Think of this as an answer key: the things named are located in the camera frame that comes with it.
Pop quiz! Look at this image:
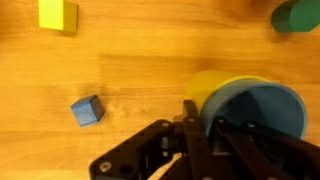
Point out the green wooden block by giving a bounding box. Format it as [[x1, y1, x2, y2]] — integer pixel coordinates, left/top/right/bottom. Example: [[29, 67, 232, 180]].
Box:
[[271, 0, 320, 32]]

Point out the blue plastic cup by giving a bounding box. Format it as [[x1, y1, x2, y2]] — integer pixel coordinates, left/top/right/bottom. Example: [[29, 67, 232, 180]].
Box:
[[200, 79, 307, 139]]

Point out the blue wooden cube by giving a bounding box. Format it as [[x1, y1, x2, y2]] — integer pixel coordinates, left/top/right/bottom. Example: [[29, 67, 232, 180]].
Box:
[[71, 95, 105, 127]]

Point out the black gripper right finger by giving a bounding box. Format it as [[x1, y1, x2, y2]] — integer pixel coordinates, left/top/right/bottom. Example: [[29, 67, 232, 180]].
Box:
[[213, 117, 320, 180]]

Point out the yellow plastic cup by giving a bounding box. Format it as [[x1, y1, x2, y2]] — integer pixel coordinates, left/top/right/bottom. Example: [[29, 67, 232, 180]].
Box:
[[184, 70, 268, 113]]

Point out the yellow wooden cube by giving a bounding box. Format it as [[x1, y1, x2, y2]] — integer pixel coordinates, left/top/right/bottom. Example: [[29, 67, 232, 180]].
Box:
[[38, 0, 78, 32]]

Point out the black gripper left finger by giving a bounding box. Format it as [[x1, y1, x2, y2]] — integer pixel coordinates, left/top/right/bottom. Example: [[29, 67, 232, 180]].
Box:
[[183, 100, 234, 180]]

